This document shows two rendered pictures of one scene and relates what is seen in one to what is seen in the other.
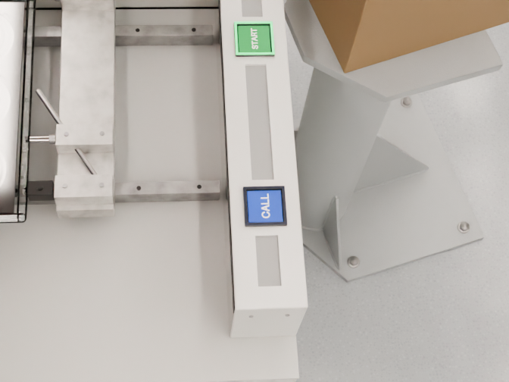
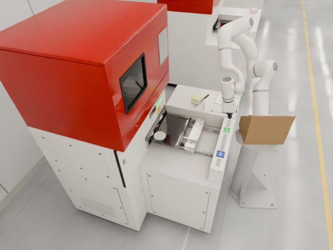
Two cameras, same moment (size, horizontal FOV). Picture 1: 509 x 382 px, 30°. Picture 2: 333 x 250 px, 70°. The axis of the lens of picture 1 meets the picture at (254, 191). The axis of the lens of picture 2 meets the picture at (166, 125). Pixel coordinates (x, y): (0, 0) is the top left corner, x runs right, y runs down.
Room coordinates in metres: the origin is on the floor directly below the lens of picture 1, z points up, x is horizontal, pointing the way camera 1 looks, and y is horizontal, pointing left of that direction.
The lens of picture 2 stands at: (-0.63, -0.33, 2.32)
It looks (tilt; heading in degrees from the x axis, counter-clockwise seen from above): 43 degrees down; 34
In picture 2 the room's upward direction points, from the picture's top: 3 degrees counter-clockwise
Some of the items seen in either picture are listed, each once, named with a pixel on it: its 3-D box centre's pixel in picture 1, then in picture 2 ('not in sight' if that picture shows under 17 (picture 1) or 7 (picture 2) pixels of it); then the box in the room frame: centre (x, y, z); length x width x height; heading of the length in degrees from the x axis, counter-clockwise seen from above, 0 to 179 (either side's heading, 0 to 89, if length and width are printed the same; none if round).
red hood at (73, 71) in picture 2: not in sight; (96, 66); (0.31, 0.86, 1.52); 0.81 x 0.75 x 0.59; 12
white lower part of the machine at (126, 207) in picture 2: not in sight; (120, 166); (0.30, 0.89, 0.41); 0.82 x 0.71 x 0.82; 12
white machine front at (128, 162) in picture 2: not in sight; (145, 130); (0.38, 0.56, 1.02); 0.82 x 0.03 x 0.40; 12
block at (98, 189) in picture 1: (84, 189); (190, 146); (0.50, 0.23, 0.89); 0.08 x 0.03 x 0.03; 102
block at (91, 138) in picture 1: (85, 138); (192, 139); (0.58, 0.25, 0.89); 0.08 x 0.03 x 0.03; 102
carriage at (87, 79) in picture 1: (87, 100); (194, 135); (0.65, 0.27, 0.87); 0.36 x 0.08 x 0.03; 12
